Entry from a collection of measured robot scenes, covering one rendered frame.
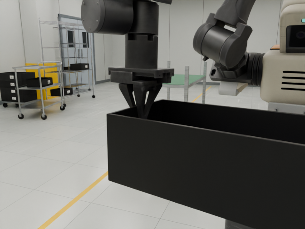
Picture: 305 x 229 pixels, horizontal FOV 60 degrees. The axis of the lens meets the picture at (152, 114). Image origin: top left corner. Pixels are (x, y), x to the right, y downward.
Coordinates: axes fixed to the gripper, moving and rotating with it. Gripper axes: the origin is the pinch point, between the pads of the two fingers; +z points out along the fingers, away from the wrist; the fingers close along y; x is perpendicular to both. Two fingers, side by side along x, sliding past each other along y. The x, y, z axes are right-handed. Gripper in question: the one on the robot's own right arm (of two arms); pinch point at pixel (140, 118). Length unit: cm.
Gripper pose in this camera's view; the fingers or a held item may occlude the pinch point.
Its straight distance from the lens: 48.4
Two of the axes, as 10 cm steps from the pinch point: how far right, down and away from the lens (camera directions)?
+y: 8.5, 1.3, -5.1
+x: 5.2, -1.8, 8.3
